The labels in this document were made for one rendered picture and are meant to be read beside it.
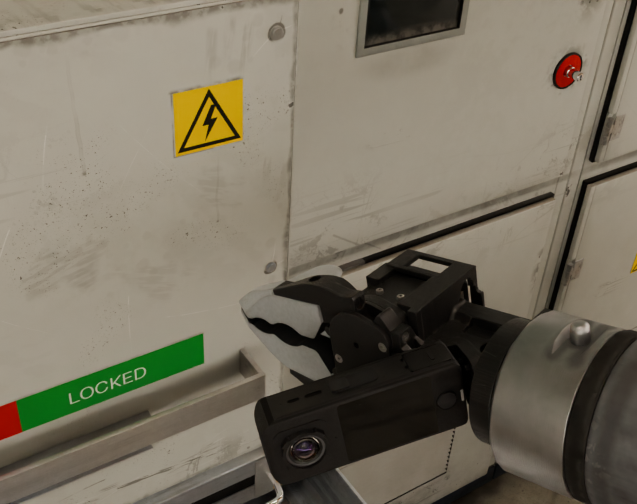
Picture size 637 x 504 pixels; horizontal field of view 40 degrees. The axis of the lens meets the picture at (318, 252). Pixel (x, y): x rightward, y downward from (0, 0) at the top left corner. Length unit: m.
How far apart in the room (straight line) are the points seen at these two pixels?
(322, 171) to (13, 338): 0.61
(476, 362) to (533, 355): 0.05
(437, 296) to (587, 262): 1.29
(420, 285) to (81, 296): 0.28
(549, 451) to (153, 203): 0.35
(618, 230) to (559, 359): 1.38
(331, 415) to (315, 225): 0.79
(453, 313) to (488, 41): 0.80
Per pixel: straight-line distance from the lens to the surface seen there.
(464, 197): 1.41
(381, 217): 1.31
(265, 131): 0.68
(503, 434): 0.45
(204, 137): 0.65
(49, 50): 0.58
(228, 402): 0.77
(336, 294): 0.51
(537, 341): 0.45
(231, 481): 0.90
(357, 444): 0.49
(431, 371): 0.48
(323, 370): 0.56
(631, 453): 0.42
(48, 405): 0.74
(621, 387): 0.43
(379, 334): 0.50
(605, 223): 1.76
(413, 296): 0.51
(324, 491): 0.95
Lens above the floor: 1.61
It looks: 36 degrees down
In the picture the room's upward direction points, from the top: 4 degrees clockwise
